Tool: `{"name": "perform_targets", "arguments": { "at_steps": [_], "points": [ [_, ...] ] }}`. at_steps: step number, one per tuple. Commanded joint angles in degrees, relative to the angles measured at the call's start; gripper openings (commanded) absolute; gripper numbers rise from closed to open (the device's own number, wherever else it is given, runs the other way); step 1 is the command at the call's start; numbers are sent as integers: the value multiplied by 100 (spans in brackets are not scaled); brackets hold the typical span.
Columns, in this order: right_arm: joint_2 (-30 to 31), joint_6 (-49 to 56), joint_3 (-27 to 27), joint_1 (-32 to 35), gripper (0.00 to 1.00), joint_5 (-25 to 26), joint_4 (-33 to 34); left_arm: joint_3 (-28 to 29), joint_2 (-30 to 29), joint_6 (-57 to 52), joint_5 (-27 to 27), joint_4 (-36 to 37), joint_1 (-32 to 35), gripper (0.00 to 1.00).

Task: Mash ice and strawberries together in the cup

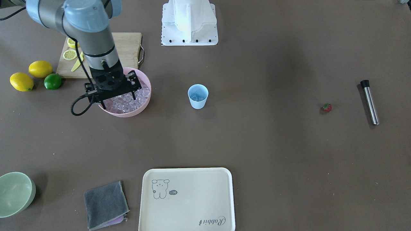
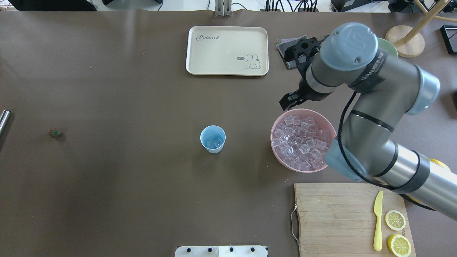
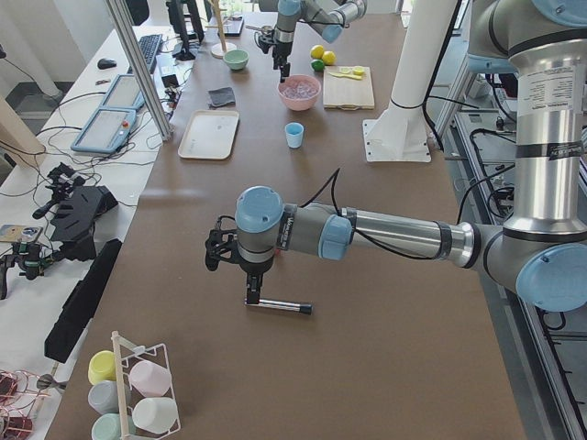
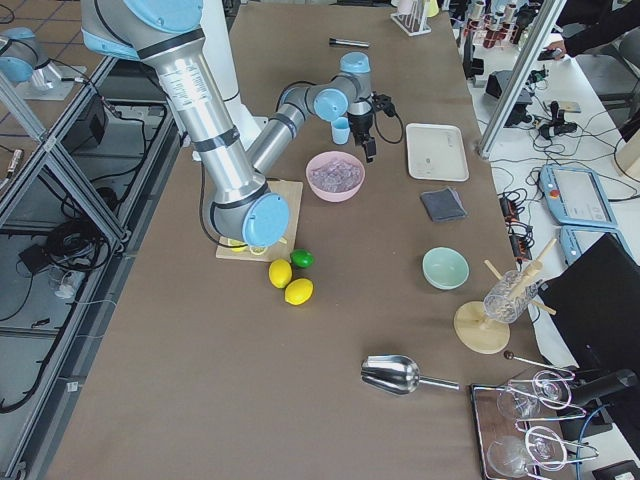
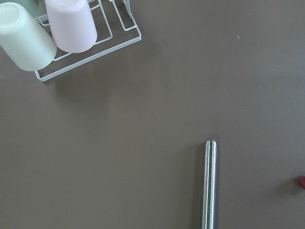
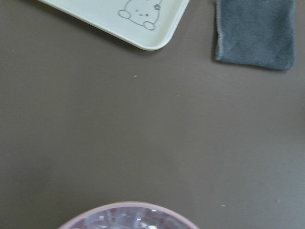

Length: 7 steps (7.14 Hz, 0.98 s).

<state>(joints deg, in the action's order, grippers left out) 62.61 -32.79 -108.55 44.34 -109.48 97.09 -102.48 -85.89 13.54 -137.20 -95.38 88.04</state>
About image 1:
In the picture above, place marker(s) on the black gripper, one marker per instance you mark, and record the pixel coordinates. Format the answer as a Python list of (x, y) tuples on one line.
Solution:
[(136, 84)]

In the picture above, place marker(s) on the clear ice cubes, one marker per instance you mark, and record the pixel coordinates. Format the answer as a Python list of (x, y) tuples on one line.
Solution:
[(124, 104)]

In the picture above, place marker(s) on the light blue plastic cup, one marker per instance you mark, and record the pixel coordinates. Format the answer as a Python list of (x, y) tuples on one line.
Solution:
[(198, 95)]

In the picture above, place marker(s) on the red strawberry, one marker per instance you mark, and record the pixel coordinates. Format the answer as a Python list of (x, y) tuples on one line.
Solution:
[(327, 107)]

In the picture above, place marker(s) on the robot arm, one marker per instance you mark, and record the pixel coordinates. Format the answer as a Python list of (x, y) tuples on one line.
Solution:
[(87, 23)]

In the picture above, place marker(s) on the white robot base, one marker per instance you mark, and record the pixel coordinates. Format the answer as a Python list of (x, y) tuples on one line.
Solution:
[(189, 23)]

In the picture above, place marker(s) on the pink bowl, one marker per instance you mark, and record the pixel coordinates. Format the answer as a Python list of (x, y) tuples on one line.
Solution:
[(142, 77)]

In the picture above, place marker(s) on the yellow plastic knife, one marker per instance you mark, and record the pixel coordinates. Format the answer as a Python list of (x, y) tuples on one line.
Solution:
[(78, 62)]

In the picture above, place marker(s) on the wooden cutting board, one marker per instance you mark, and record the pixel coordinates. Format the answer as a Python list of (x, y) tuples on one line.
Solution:
[(128, 48)]

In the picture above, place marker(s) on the lemon half lower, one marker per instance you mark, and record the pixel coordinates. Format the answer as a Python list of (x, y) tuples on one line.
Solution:
[(70, 54)]

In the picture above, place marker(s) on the lemon half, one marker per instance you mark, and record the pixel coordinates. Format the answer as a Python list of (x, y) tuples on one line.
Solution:
[(72, 43), (70, 54)]

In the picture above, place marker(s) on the green lime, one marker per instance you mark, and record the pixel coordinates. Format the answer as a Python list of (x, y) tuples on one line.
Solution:
[(53, 81)]

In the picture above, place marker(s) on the lemon half upper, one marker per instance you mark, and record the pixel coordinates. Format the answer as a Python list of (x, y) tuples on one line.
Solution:
[(72, 43)]

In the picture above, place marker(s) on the yellow lemon near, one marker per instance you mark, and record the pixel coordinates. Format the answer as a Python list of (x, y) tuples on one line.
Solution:
[(40, 69)]

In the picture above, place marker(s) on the yellow lemon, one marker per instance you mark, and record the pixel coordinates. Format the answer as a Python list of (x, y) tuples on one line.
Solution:
[(40, 69), (21, 82)]

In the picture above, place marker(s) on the yellow lemon far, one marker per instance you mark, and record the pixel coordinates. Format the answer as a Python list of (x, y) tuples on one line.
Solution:
[(21, 82)]

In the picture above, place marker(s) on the grey folded cloth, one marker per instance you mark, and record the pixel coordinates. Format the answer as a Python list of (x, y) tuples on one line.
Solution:
[(105, 206)]

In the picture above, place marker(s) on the cream rabbit serving tray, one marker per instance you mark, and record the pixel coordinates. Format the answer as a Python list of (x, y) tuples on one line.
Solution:
[(187, 199)]

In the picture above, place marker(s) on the green ceramic bowl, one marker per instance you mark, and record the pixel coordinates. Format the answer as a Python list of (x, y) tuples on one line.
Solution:
[(17, 191)]

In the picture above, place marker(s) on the steel muddler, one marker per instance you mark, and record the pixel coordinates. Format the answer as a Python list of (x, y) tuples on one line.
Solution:
[(370, 102)]

